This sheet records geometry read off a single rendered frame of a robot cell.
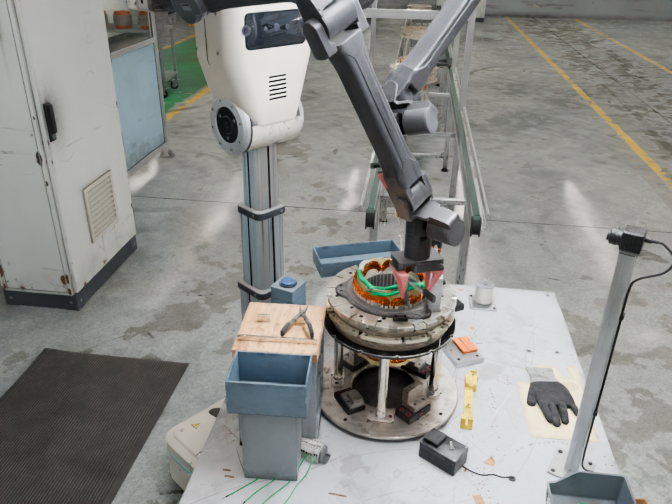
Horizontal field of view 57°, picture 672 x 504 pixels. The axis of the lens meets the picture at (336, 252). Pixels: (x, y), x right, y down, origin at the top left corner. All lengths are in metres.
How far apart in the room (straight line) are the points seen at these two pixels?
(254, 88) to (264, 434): 0.83
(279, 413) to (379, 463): 0.31
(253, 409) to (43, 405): 1.85
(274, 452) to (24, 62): 2.34
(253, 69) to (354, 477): 1.00
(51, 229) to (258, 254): 1.86
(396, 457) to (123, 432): 1.55
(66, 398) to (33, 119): 1.31
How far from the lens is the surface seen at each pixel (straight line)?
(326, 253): 1.82
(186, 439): 2.37
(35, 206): 3.49
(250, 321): 1.47
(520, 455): 1.61
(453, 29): 1.48
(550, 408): 1.74
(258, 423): 1.38
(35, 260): 3.67
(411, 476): 1.51
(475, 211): 2.90
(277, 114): 1.66
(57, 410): 3.03
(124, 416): 2.90
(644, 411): 3.17
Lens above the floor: 1.88
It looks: 27 degrees down
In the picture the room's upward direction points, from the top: 1 degrees clockwise
